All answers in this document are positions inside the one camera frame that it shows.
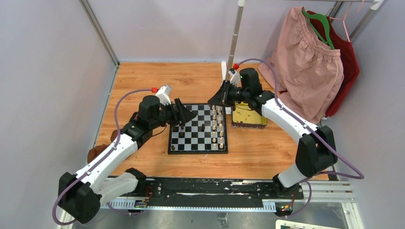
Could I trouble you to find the green clothes hanger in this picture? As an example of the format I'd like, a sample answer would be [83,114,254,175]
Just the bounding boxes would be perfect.
[302,10,335,51]

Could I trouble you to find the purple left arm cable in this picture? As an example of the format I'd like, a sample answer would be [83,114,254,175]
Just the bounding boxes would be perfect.
[52,88,157,226]

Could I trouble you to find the white clothes rack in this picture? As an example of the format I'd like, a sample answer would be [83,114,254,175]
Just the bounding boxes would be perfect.
[220,0,385,115]

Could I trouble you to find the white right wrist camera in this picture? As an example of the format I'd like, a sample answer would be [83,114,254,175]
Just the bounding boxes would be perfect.
[228,63,241,87]

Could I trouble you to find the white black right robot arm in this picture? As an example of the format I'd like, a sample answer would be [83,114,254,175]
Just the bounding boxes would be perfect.
[208,68,338,199]

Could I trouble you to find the pink clothes hanger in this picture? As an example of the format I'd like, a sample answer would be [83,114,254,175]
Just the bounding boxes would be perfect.
[327,0,364,42]

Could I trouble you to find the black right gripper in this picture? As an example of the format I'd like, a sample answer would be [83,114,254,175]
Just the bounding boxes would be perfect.
[208,81,250,108]

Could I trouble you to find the pink garment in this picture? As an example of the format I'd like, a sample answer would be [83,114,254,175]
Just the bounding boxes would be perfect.
[258,7,343,124]

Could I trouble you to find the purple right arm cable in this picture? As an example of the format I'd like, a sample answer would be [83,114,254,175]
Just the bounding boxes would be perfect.
[234,58,365,219]

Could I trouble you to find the brown cloth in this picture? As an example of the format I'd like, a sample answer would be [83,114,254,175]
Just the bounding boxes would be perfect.
[87,130,117,163]

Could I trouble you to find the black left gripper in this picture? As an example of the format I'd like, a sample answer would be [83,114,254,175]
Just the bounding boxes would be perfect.
[150,98,196,130]

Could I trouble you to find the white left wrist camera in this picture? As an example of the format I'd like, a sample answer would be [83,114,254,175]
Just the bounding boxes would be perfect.
[151,84,171,105]

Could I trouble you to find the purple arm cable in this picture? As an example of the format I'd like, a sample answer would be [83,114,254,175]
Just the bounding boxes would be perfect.
[52,88,157,226]
[234,58,365,219]

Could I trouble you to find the white tablet corner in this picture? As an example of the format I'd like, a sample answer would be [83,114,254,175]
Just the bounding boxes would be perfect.
[275,219,338,229]

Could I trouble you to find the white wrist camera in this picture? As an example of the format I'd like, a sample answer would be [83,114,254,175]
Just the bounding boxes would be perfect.
[228,63,241,87]
[151,84,171,105]

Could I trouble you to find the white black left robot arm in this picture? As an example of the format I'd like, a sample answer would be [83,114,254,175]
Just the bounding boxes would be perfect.
[53,95,196,226]

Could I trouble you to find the red garment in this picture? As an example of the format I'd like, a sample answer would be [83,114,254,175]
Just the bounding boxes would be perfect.
[301,9,360,117]

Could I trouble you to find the black white chess board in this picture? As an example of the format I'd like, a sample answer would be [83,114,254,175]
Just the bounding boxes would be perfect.
[168,103,228,155]

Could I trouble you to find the aluminium frame post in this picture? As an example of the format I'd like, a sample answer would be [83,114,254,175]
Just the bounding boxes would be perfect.
[79,0,120,68]

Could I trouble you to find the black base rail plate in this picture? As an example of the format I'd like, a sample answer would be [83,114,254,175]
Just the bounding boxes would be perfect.
[123,177,304,209]

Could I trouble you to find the gold tin box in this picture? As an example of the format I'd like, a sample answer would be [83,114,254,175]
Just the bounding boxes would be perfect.
[231,102,267,129]

